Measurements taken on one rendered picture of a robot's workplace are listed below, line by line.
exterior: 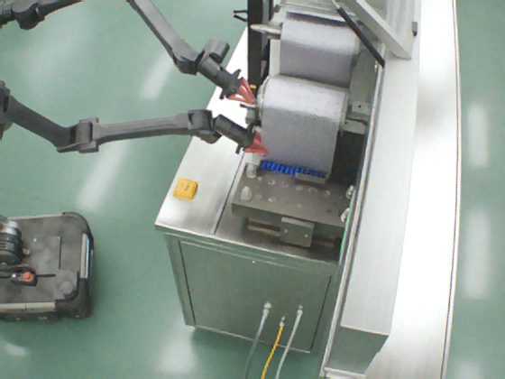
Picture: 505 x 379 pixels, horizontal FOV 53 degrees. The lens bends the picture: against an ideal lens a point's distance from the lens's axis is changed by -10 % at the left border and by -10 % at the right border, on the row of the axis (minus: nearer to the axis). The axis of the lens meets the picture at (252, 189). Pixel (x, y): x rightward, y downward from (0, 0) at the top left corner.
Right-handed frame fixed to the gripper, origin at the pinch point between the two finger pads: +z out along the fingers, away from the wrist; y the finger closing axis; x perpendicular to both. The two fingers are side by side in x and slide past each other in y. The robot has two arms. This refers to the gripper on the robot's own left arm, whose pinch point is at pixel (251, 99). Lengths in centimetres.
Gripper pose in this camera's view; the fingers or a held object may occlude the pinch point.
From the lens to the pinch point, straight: 174.7
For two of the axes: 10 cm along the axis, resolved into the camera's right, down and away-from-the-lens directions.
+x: 6.2, -3.4, -7.1
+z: 7.5, 5.2, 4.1
